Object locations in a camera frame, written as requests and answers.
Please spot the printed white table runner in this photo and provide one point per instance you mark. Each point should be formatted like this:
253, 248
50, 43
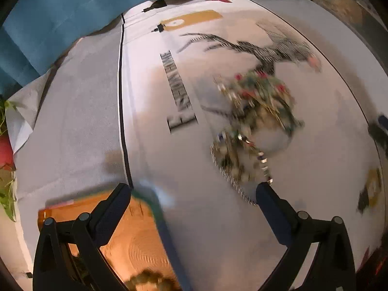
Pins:
318, 157

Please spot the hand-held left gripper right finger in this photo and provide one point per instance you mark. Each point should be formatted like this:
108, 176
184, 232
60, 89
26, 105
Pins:
271, 210

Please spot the grey tablecloth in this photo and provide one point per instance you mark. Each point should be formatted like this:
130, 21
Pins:
75, 112

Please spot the blue curtain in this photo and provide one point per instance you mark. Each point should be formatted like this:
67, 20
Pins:
60, 21

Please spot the potted plant with red pot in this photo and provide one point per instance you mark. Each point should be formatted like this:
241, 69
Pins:
4, 154

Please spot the white cloth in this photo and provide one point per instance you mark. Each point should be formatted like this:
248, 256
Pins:
21, 118

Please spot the orange jewelry tray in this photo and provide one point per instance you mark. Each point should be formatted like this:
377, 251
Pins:
136, 248

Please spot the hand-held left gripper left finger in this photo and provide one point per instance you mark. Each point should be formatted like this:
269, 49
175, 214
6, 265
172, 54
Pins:
116, 206

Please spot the pile of jewelry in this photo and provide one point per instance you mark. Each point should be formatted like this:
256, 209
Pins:
257, 103

